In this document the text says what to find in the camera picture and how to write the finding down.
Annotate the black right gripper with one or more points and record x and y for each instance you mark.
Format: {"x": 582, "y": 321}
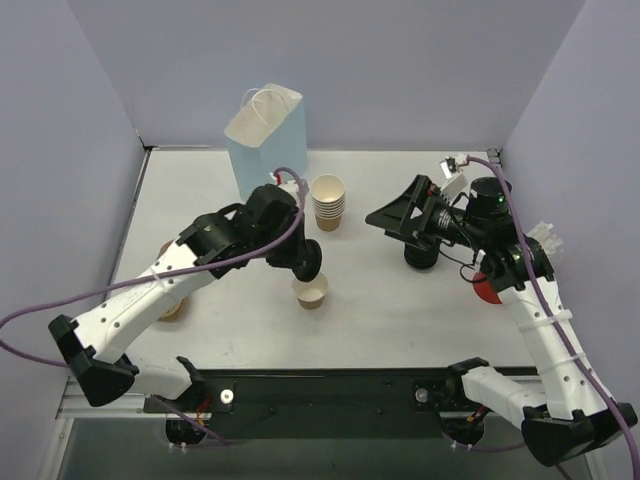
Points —
{"x": 417, "y": 209}

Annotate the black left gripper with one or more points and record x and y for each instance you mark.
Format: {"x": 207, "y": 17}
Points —
{"x": 306, "y": 261}

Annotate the brown paper coffee cup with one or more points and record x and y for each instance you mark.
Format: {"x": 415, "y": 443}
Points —
{"x": 311, "y": 295}

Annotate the black plastic cup lid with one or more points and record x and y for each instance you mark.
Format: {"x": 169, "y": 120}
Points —
{"x": 310, "y": 262}

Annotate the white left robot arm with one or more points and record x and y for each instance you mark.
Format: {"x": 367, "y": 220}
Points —
{"x": 95, "y": 344}

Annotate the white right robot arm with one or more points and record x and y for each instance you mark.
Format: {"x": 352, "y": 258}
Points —
{"x": 574, "y": 413}

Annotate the stack of black lids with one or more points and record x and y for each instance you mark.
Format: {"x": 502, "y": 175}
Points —
{"x": 421, "y": 259}

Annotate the stack of brown paper cups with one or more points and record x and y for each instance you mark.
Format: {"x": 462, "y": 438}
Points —
{"x": 329, "y": 200}

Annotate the red plastic cup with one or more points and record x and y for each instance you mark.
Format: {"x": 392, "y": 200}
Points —
{"x": 484, "y": 290}

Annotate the brown cardboard cup carrier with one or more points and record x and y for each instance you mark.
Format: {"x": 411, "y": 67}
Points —
{"x": 173, "y": 313}

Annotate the light blue paper bag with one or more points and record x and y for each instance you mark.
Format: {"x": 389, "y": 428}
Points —
{"x": 269, "y": 131}

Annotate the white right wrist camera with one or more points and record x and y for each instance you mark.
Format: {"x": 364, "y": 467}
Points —
{"x": 455, "y": 180}

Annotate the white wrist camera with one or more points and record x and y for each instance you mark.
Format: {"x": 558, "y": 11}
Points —
{"x": 455, "y": 180}
{"x": 294, "y": 188}

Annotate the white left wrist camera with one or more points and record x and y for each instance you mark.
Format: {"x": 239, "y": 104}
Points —
{"x": 294, "y": 188}

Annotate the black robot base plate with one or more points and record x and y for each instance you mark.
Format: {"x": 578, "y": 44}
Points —
{"x": 397, "y": 403}

